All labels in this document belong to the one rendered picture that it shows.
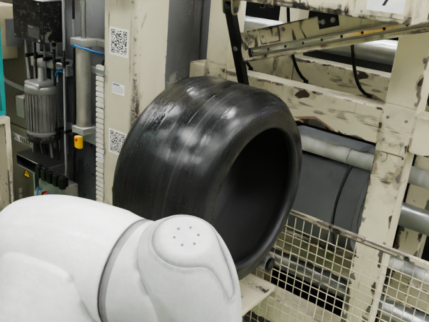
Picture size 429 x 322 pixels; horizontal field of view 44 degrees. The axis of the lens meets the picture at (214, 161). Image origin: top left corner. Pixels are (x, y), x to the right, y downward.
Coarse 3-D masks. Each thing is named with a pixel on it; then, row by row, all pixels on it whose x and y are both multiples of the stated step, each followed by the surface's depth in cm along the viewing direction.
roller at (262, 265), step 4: (268, 256) 159; (264, 260) 158; (268, 260) 158; (272, 260) 158; (260, 264) 158; (264, 264) 157; (268, 264) 157; (272, 264) 159; (264, 268) 158; (268, 268) 158; (272, 268) 160
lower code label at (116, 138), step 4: (112, 132) 154; (116, 132) 153; (120, 132) 152; (112, 136) 154; (116, 136) 153; (120, 136) 152; (124, 136) 151; (112, 140) 155; (116, 140) 154; (120, 140) 153; (112, 144) 155; (116, 144) 154; (120, 144) 153; (112, 148) 156; (116, 148) 155; (120, 148) 154; (112, 152) 156; (116, 152) 155
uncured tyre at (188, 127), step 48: (192, 96) 129; (240, 96) 127; (144, 144) 125; (192, 144) 119; (240, 144) 123; (288, 144) 147; (144, 192) 123; (192, 192) 118; (240, 192) 171; (288, 192) 154; (240, 240) 162
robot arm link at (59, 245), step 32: (0, 224) 63; (32, 224) 61; (64, 224) 60; (96, 224) 59; (128, 224) 60; (0, 256) 61; (32, 256) 59; (64, 256) 58; (96, 256) 57; (0, 288) 60; (32, 288) 58; (64, 288) 57; (96, 288) 57; (0, 320) 59; (32, 320) 57; (64, 320) 58; (96, 320) 59
